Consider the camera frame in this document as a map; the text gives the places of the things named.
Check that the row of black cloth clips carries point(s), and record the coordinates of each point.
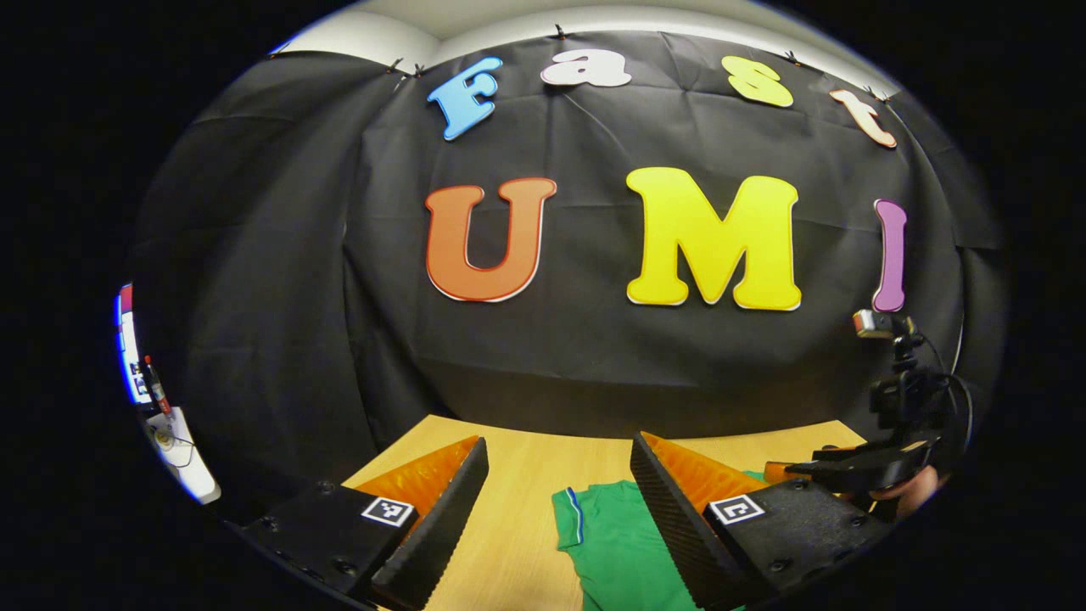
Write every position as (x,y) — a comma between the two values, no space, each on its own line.
(560,33)

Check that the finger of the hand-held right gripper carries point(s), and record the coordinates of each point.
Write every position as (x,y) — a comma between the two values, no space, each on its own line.
(848,454)
(874,475)

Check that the white side table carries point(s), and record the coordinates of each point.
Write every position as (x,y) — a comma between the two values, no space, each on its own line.
(191,471)

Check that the red and black tool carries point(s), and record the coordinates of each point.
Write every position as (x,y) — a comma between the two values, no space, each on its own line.
(157,390)

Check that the white and red panel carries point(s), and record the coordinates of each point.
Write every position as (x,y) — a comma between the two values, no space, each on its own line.
(131,356)

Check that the green T-shirt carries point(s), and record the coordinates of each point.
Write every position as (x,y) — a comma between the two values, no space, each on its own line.
(619,543)

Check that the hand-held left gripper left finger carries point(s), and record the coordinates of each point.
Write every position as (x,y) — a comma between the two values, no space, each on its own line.
(441,535)

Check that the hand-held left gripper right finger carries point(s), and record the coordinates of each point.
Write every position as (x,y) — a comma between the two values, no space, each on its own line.
(679,526)

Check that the black backdrop cloth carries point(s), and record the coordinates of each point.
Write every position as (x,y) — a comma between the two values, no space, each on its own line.
(594,356)

